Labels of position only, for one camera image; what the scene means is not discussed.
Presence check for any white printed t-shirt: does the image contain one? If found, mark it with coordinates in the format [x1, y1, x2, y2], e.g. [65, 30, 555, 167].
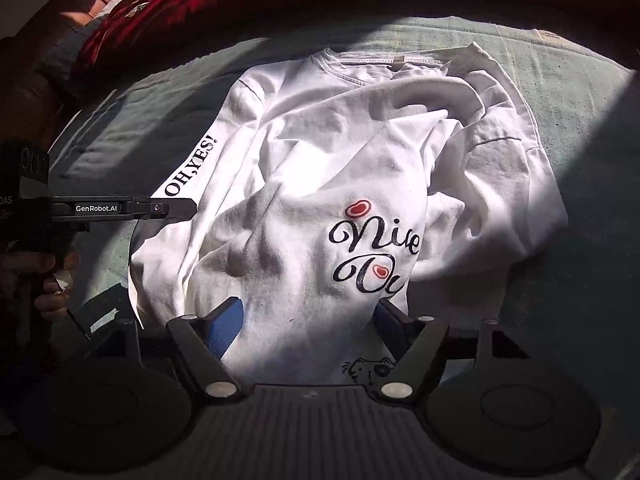
[129, 41, 568, 386]

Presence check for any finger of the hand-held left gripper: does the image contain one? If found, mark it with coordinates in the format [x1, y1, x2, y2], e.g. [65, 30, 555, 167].
[150, 198, 197, 220]

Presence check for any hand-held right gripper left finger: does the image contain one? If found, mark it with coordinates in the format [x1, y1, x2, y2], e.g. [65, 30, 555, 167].
[90, 297, 246, 403]

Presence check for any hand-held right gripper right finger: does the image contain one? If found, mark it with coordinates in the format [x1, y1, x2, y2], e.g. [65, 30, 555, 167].
[374, 299, 528, 404]

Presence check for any wooden headboard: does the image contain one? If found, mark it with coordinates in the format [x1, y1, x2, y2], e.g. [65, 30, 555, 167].
[0, 0, 126, 126]

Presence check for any green plaid bed sheet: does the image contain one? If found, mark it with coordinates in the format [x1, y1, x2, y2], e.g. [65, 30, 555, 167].
[47, 12, 640, 411]

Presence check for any person's left hand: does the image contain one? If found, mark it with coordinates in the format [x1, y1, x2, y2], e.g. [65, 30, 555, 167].
[0, 249, 81, 323]

